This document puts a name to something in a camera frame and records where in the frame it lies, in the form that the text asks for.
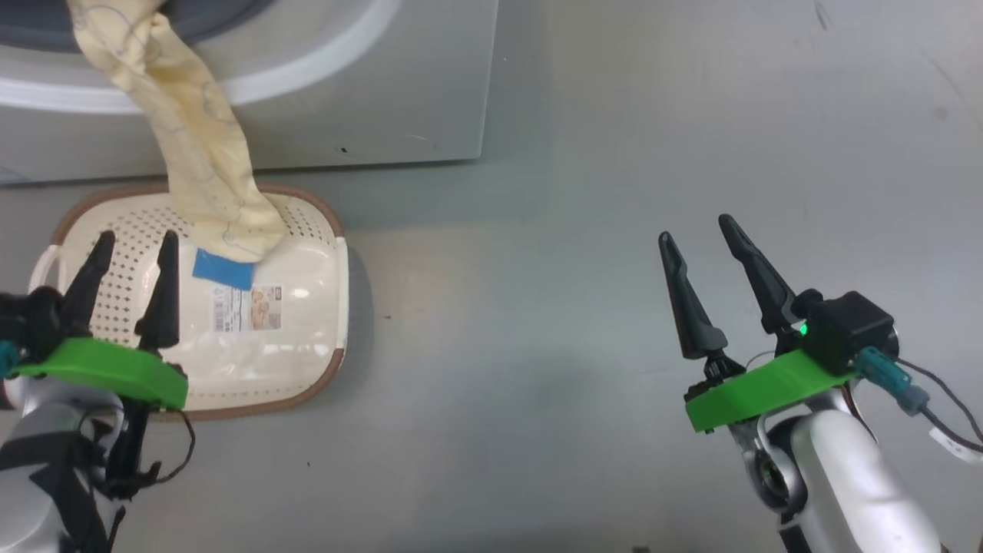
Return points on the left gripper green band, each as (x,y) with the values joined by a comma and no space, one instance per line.
(115,372)

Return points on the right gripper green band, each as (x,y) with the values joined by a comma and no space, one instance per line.
(768,392)

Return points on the cream garment with blue cuffs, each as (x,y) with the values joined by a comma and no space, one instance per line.
(200,153)

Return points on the white front-load washing machine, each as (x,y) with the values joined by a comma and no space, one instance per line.
(384,107)

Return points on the basket product label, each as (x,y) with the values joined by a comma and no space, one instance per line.
(247,309)

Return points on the cream perforated laundry basket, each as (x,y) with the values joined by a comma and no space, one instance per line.
(299,322)

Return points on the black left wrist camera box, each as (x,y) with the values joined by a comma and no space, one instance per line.
(31,322)

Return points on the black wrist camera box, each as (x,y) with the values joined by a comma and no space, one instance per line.
(31,322)
(848,330)

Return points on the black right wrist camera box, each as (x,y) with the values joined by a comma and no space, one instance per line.
(848,330)

